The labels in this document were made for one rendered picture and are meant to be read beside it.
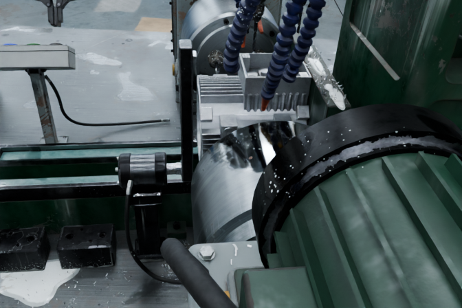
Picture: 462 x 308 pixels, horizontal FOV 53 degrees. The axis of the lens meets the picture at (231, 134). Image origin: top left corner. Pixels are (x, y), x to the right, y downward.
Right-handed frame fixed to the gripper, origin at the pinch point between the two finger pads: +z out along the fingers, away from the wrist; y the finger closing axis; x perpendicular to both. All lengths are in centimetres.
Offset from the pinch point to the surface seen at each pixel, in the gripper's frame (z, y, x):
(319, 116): 23, 52, -33
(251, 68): 13.9, 42.1, -19.9
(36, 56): 9.3, -3.6, -3.6
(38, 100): 18.7, -5.7, 3.4
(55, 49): 7.7, 0.6, -3.5
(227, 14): 1.2, 38.9, -7.9
